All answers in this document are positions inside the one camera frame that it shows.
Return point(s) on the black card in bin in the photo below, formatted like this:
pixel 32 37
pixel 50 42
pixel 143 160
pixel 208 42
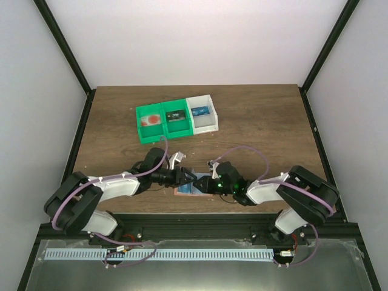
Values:
pixel 176 115

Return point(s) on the white bin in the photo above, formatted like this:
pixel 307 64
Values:
pixel 203 124

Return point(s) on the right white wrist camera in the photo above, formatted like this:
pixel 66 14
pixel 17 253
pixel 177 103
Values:
pixel 212 167

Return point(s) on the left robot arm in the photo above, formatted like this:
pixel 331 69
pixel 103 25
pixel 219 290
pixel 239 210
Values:
pixel 73 207

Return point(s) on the green bin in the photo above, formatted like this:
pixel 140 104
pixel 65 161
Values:
pixel 150 134
pixel 178 123

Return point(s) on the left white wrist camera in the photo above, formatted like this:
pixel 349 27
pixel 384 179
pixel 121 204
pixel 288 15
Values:
pixel 175 159

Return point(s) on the middle green bin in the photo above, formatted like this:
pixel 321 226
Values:
pixel 178 123

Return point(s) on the blue card in bin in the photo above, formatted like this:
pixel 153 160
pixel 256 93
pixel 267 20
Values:
pixel 200 111

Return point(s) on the left green bin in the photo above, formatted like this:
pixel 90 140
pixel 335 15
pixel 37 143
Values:
pixel 150 134

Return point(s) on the left black frame post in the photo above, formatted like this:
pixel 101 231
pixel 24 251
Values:
pixel 61 41

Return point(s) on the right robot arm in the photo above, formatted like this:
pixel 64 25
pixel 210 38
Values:
pixel 311 200

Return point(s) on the right black frame post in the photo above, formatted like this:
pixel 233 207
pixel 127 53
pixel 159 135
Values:
pixel 335 33

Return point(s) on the light blue slotted cable duct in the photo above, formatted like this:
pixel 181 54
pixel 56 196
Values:
pixel 264 255

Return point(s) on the black aluminium front rail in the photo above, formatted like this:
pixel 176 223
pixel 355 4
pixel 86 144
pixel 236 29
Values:
pixel 159 227

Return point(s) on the black frame post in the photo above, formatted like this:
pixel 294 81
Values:
pixel 61 41
pixel 335 33

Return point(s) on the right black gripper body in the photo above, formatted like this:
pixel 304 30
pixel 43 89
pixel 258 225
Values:
pixel 223 189

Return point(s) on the red white card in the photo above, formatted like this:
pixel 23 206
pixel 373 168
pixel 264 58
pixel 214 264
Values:
pixel 150 120

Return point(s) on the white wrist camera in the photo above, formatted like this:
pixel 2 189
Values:
pixel 212 167
pixel 175 159

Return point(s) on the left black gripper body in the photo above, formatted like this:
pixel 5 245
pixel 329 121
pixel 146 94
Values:
pixel 170 180

